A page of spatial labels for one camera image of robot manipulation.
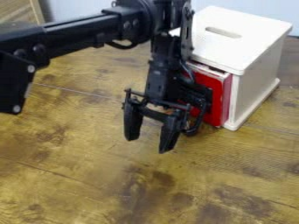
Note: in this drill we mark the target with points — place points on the red wooden drawer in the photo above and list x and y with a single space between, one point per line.
214 83

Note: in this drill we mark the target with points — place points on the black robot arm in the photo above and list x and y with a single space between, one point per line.
126 25

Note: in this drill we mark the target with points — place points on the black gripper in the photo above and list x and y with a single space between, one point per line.
165 78

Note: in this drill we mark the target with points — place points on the white wooden box cabinet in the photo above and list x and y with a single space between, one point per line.
241 44

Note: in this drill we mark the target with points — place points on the black metal drawer handle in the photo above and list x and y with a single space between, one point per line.
198 96

